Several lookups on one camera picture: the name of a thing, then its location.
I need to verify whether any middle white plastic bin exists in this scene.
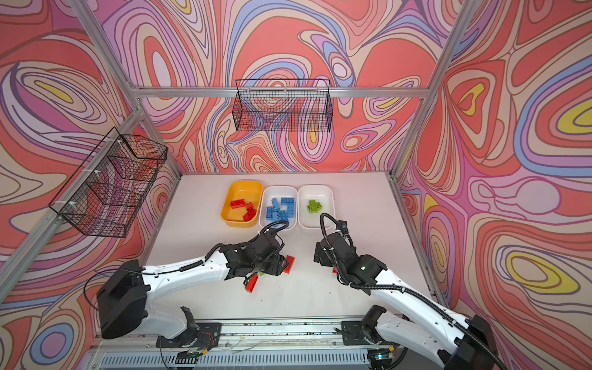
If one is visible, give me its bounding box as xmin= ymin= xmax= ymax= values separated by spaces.
xmin=258 ymin=186 xmax=298 ymax=231

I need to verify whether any blue lego pair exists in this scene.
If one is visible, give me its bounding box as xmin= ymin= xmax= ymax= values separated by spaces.
xmin=271 ymin=197 xmax=281 ymax=212

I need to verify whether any back black wire basket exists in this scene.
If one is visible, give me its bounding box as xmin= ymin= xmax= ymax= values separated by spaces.
xmin=232 ymin=78 xmax=334 ymax=133

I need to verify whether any right white plastic bin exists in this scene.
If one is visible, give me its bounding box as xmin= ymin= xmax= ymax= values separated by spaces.
xmin=298 ymin=184 xmax=337 ymax=231

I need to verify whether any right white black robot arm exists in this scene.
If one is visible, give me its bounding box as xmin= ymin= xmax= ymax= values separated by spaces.
xmin=314 ymin=213 xmax=506 ymax=369

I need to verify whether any black wire basket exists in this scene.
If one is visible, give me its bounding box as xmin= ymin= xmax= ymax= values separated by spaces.
xmin=49 ymin=128 xmax=168 ymax=238
xmin=232 ymin=78 xmax=334 ymax=133

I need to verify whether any yellow plastic bin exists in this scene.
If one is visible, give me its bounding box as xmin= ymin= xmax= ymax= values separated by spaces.
xmin=220 ymin=180 xmax=264 ymax=228

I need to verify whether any red double lego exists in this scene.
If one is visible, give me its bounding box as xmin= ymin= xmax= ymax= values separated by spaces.
xmin=230 ymin=199 xmax=245 ymax=209

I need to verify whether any blue lego mid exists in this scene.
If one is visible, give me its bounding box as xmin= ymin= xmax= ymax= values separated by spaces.
xmin=280 ymin=197 xmax=295 ymax=207

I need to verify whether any white plastic bin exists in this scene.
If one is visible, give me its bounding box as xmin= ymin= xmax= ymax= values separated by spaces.
xmin=258 ymin=186 xmax=298 ymax=231
xmin=298 ymin=184 xmax=337 ymax=231

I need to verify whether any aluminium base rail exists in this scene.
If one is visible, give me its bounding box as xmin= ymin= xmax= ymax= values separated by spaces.
xmin=92 ymin=316 xmax=468 ymax=352

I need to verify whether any extra blue lego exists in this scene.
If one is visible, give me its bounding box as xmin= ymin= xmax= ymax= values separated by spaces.
xmin=285 ymin=205 xmax=295 ymax=218

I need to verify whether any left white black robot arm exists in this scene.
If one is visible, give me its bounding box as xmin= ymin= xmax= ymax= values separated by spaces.
xmin=95 ymin=220 xmax=289 ymax=348

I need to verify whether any left black wire basket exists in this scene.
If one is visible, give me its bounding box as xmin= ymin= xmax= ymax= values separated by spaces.
xmin=49 ymin=128 xmax=168 ymax=238

